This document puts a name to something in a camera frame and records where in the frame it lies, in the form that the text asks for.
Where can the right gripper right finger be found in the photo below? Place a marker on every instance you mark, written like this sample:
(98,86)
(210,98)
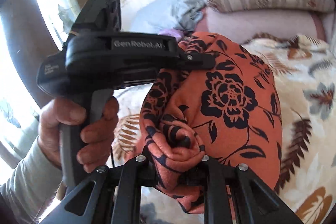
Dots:
(234,193)

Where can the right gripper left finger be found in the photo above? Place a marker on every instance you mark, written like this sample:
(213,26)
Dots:
(109,195)

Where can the orange black floral garment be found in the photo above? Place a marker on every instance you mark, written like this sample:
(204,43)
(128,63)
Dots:
(231,113)

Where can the person left forearm grey sleeve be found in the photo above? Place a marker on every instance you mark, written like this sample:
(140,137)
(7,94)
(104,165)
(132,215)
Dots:
(30,189)

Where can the purple floral cloth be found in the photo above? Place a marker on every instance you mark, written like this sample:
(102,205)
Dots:
(177,34)

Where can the grey blue pillow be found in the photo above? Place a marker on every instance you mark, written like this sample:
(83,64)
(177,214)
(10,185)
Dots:
(183,15)

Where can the pink mauve large pillow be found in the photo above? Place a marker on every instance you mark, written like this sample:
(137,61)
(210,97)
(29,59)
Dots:
(242,25)

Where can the cream leaf pattern blanket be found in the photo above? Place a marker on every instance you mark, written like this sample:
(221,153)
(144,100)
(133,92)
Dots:
(304,76)

